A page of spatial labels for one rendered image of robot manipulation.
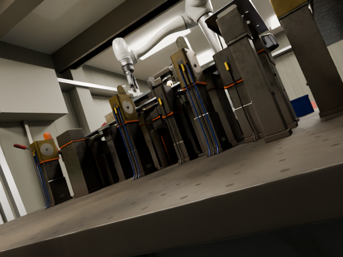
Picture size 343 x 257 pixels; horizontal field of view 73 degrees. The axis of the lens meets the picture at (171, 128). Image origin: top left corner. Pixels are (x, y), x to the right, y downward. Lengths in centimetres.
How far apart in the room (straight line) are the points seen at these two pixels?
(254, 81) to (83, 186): 96
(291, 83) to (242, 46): 719
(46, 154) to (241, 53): 119
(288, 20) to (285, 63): 703
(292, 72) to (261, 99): 725
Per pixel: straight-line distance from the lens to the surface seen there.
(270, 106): 52
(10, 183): 282
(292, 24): 78
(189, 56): 78
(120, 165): 124
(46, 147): 147
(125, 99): 100
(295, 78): 774
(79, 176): 125
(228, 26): 56
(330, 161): 21
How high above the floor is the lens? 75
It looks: 6 degrees up
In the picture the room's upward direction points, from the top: 20 degrees counter-clockwise
